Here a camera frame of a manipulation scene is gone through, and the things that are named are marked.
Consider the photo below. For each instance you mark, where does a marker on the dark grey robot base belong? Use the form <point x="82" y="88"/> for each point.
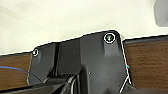
<point x="103" y="60"/>

